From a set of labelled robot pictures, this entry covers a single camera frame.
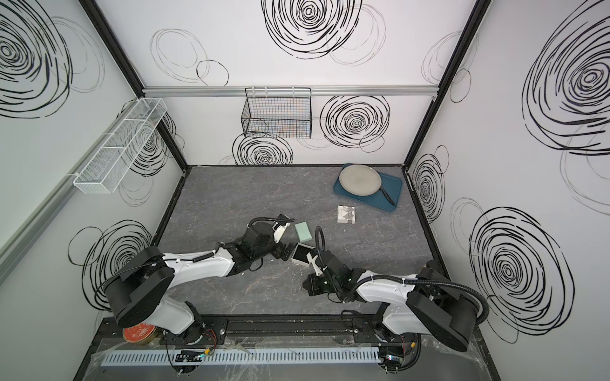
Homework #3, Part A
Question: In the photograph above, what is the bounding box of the white box base black insert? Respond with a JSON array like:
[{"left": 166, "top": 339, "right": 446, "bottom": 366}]
[{"left": 290, "top": 243, "right": 315, "bottom": 268}]

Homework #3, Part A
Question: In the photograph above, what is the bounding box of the white slotted cable duct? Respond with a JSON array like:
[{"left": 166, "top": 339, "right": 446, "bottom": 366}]
[{"left": 100, "top": 347, "right": 380, "bottom": 367}]

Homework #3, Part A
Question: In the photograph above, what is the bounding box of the teal tray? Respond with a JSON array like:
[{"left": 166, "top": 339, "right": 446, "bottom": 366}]
[{"left": 333, "top": 164, "right": 402, "bottom": 212}]

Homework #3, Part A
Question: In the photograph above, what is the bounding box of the grey round pan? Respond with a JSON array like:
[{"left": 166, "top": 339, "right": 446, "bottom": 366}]
[{"left": 338, "top": 164, "right": 396, "bottom": 206}]

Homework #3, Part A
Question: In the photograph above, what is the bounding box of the black wire basket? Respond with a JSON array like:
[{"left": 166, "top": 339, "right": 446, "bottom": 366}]
[{"left": 240, "top": 87, "right": 313, "bottom": 139}]

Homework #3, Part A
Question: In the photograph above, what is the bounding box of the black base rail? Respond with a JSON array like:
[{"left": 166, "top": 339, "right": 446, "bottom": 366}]
[{"left": 95, "top": 310, "right": 416, "bottom": 347}]

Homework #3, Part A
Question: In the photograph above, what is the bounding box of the mint green jewelry box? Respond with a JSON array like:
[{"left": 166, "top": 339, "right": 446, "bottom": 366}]
[{"left": 295, "top": 222, "right": 313, "bottom": 243}]

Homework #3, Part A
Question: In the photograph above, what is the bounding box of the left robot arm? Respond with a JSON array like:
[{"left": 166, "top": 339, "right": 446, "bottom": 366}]
[{"left": 101, "top": 214, "right": 294, "bottom": 344}]

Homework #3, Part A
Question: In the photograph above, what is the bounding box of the white wire shelf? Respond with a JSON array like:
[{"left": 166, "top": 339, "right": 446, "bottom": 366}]
[{"left": 73, "top": 98, "right": 167, "bottom": 195}]

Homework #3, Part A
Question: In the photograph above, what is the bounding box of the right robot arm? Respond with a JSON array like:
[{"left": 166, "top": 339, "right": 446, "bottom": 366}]
[{"left": 303, "top": 252, "right": 490, "bottom": 352}]

